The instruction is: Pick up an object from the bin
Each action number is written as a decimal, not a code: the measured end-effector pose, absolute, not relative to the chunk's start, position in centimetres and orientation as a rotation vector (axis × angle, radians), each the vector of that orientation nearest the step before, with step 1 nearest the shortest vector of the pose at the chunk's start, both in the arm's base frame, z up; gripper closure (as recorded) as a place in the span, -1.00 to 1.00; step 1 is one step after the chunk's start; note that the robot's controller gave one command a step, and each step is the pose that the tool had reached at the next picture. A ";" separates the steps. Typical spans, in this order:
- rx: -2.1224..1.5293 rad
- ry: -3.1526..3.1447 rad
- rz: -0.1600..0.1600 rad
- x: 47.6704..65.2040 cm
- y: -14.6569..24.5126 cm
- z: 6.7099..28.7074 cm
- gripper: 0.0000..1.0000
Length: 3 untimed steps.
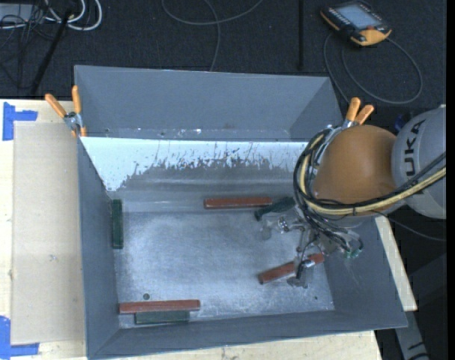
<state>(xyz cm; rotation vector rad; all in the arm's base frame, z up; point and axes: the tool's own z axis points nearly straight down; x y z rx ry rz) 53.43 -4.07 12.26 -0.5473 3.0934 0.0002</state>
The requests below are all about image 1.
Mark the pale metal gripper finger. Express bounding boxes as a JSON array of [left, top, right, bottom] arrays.
[[286, 259, 315, 289], [260, 217, 291, 240]]

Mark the dark green flat block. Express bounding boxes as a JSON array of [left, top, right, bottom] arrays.
[[134, 310, 191, 326], [253, 196, 296, 221], [111, 199, 124, 250]]

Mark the red-brown flat block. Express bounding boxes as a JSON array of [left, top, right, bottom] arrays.
[[118, 298, 202, 315], [203, 196, 274, 211], [257, 253, 326, 286]]

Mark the grey metal bin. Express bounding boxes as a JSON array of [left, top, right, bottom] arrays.
[[73, 64, 409, 360]]

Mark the pale wood flat board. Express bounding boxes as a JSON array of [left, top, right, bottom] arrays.
[[10, 121, 87, 347]]

